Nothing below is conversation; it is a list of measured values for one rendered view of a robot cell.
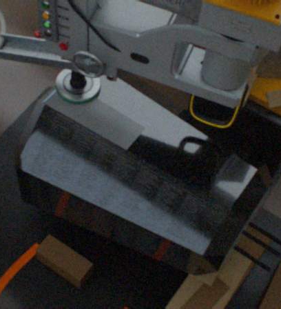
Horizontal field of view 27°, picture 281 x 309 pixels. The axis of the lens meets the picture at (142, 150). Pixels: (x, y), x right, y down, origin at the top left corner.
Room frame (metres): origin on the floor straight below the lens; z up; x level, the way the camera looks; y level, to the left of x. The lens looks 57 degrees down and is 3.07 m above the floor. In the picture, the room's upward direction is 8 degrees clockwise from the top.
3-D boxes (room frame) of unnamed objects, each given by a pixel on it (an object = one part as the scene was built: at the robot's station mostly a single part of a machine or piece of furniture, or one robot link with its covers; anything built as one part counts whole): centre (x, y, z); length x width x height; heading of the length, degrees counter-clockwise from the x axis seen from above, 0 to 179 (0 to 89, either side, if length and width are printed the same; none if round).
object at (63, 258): (1.19, 0.34, 0.07); 0.30 x 0.12 x 0.12; 63
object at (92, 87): (1.77, 0.35, 0.89); 0.21 x 0.21 x 0.01
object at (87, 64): (1.62, 0.27, 1.24); 0.15 x 0.10 x 0.15; 76
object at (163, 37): (1.66, -0.02, 1.35); 0.74 x 0.23 x 0.49; 76
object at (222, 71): (1.61, -0.28, 1.39); 0.19 x 0.19 x 0.20
